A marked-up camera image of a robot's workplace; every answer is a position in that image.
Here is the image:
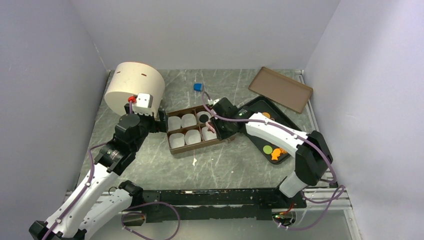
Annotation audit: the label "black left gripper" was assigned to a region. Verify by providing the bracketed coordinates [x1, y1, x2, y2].
[124, 103, 168, 152]

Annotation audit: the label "black sandwich cookie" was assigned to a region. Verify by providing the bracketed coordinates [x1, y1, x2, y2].
[198, 114, 210, 124]

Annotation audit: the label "brown divided cookie box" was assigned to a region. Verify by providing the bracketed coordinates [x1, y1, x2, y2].
[166, 105, 235, 155]

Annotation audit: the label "round orange cookie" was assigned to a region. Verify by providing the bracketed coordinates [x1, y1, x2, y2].
[262, 112, 271, 119]

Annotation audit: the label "pink cat-paw tongs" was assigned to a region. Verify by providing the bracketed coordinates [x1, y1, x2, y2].
[205, 121, 216, 134]

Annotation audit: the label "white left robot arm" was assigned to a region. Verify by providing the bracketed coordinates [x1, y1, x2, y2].
[29, 104, 168, 240]

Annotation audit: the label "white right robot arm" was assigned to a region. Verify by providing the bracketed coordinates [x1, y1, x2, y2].
[203, 96, 333, 208]

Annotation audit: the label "small blue cube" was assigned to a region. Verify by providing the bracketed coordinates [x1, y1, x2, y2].
[193, 83, 204, 92]

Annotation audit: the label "cream cylindrical container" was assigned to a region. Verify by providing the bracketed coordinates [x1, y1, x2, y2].
[104, 62, 166, 116]

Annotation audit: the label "brown box lid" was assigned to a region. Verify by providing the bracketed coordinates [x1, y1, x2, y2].
[248, 66, 313, 114]

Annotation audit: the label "green round cookie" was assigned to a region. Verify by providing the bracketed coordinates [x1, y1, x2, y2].
[262, 145, 273, 155]

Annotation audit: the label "black cookie tray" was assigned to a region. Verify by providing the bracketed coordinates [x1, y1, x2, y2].
[238, 96, 301, 165]

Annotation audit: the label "orange fish cookie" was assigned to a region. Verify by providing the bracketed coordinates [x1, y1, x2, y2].
[270, 148, 282, 161]

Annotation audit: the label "square orange cookie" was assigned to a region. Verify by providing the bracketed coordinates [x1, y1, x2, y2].
[279, 148, 288, 155]

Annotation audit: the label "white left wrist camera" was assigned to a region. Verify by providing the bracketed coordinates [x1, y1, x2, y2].
[127, 93, 153, 109]

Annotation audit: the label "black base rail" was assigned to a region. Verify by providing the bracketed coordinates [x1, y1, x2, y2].
[127, 188, 307, 223]

